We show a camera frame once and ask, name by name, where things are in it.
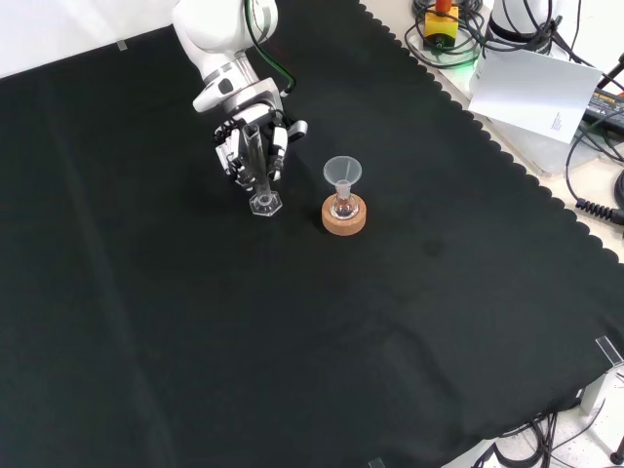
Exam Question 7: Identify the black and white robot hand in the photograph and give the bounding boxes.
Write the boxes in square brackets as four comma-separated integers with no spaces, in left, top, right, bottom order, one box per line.
[212,103,310,194]

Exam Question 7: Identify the clear graduated cylinder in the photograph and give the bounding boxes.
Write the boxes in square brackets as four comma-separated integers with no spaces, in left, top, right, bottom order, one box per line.
[241,123,285,217]

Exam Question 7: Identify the translucent plastic funnel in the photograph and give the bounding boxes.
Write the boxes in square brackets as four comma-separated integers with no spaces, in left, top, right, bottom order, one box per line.
[322,155,364,196]

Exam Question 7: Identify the small round-bottom glass flask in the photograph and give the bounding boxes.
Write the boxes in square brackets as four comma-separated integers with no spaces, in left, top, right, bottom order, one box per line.
[330,179,361,221]

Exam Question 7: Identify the black table cloth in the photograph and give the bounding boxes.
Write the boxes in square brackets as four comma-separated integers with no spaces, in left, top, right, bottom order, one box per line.
[0,0,624,468]

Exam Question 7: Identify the yellow stop button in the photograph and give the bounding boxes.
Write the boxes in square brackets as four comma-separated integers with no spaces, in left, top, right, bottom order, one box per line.
[422,0,462,53]

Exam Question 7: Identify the pale board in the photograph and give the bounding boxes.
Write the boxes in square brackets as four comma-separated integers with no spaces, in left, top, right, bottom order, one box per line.
[467,40,605,145]

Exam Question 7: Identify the black power adapter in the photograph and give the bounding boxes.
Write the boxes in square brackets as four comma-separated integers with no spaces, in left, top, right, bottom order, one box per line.
[581,86,624,126]

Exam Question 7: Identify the clear tape strip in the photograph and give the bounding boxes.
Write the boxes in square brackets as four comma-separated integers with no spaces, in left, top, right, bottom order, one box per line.
[595,334,624,368]

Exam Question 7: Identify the green cable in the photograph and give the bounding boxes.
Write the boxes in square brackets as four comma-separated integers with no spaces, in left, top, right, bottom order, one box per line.
[243,0,298,97]

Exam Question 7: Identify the cork ring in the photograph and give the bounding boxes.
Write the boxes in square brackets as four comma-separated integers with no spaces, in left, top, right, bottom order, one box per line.
[320,193,369,237]

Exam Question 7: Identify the black cable loop bundle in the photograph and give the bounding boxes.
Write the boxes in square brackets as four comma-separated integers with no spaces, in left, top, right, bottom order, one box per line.
[403,0,489,70]

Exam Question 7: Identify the black floor cable bundle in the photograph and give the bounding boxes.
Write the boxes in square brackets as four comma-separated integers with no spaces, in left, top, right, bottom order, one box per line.
[470,410,589,468]

